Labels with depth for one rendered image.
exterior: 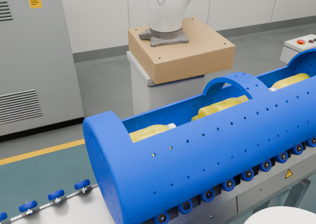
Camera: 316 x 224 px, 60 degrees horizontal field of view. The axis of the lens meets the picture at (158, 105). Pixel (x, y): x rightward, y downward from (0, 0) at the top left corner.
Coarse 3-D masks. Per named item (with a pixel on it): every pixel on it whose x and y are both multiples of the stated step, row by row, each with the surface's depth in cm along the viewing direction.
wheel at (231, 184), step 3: (228, 180) 80; (231, 180) 80; (234, 180) 80; (222, 183) 79; (225, 183) 79; (228, 183) 80; (231, 183) 80; (234, 183) 80; (222, 186) 79; (225, 186) 79; (228, 186) 79; (231, 186) 80; (234, 186) 80; (225, 189) 79; (228, 189) 79; (231, 189) 80
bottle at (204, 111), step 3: (228, 99) 87; (216, 102) 87; (219, 102) 85; (222, 102) 85; (210, 105) 85; (213, 105) 84; (201, 108) 84; (204, 108) 83; (207, 108) 83; (210, 108) 83; (198, 111) 85; (201, 111) 84; (204, 111) 82; (207, 111) 82; (198, 114) 86; (201, 114) 85; (204, 114) 84; (207, 114) 81; (210, 114) 81; (198, 117) 86; (201, 117) 85
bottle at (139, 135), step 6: (150, 126) 76; (156, 126) 76; (162, 126) 76; (168, 126) 78; (132, 132) 74; (138, 132) 74; (144, 132) 74; (150, 132) 74; (156, 132) 74; (132, 138) 72; (138, 138) 72; (144, 138) 73
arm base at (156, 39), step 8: (144, 32) 128; (152, 32) 126; (160, 32) 123; (168, 32) 122; (176, 32) 124; (152, 40) 125; (160, 40) 124; (168, 40) 124; (176, 40) 125; (184, 40) 125
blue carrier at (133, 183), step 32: (288, 64) 106; (192, 96) 89; (224, 96) 97; (256, 96) 71; (288, 96) 74; (96, 128) 59; (128, 128) 82; (192, 128) 62; (224, 128) 65; (256, 128) 68; (288, 128) 73; (96, 160) 66; (128, 160) 56; (160, 160) 58; (192, 160) 61; (224, 160) 65; (256, 160) 72; (128, 192) 55; (160, 192) 58; (192, 192) 65
